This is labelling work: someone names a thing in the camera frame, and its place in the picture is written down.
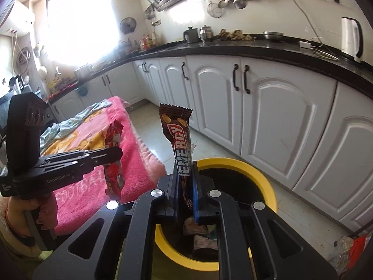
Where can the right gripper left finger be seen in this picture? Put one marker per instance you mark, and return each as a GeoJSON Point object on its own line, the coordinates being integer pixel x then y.
{"type": "Point", "coordinates": [168, 210]}

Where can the black electric kettle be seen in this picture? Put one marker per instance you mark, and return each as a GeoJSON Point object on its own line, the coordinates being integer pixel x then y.
{"type": "Point", "coordinates": [16, 84]}

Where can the yellow black trash bin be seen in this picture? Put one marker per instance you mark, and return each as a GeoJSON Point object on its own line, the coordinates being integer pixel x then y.
{"type": "Point", "coordinates": [234, 254]}

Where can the white electric kettle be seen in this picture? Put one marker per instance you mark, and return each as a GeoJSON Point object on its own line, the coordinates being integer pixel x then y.
{"type": "Point", "coordinates": [351, 38]}

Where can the red snack wrapper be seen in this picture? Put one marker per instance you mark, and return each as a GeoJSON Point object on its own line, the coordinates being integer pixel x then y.
{"type": "Point", "coordinates": [113, 170]}

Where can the brown energy bar wrapper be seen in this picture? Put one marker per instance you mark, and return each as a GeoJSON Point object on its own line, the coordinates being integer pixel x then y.
{"type": "Point", "coordinates": [176, 128]}

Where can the white lower kitchen cabinets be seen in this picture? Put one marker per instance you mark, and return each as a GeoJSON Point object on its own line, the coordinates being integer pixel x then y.
{"type": "Point", "coordinates": [310, 130]}

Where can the left hand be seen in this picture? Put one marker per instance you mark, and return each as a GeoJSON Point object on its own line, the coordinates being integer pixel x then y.
{"type": "Point", "coordinates": [47, 217]}

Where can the dark metal pot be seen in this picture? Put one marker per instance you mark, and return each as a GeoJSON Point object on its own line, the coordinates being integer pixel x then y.
{"type": "Point", "coordinates": [191, 35]}

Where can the steel teapot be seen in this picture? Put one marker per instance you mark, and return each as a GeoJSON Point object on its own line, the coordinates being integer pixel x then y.
{"type": "Point", "coordinates": [206, 34]}

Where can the steel bowl on counter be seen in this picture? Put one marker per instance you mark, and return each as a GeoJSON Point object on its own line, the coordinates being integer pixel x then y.
{"type": "Point", "coordinates": [273, 36]}

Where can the hanging steel strainer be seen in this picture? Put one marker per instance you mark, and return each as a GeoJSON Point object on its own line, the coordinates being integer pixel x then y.
{"type": "Point", "coordinates": [214, 10]}

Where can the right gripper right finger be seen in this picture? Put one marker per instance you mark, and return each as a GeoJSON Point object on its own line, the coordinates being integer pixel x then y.
{"type": "Point", "coordinates": [203, 210]}

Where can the small wall fan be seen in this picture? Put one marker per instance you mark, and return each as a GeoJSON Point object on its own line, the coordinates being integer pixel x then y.
{"type": "Point", "coordinates": [128, 25]}

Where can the light green cloth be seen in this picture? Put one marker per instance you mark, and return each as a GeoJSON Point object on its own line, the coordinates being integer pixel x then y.
{"type": "Point", "coordinates": [60, 130]}

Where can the black kitchen countertop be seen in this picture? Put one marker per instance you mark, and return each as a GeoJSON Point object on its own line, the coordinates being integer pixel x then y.
{"type": "Point", "coordinates": [233, 49]}

